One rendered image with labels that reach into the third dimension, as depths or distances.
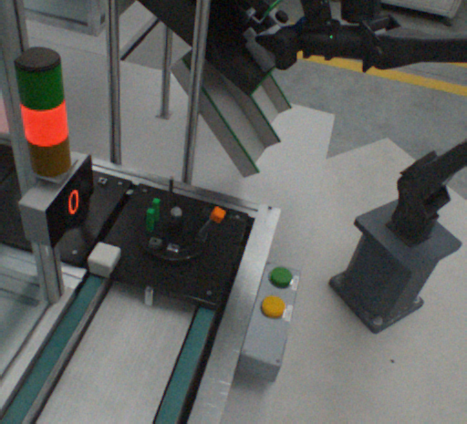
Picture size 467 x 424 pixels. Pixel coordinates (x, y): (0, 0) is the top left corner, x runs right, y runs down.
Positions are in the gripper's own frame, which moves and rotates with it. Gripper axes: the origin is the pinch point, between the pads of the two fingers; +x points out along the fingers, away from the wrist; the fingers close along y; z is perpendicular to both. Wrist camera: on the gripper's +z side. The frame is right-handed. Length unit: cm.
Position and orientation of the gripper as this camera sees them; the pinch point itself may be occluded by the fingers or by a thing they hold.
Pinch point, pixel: (277, 36)
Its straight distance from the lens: 100.6
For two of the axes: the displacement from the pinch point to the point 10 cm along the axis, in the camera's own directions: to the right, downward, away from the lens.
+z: -0.8, -8.5, -5.2
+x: -8.5, -2.1, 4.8
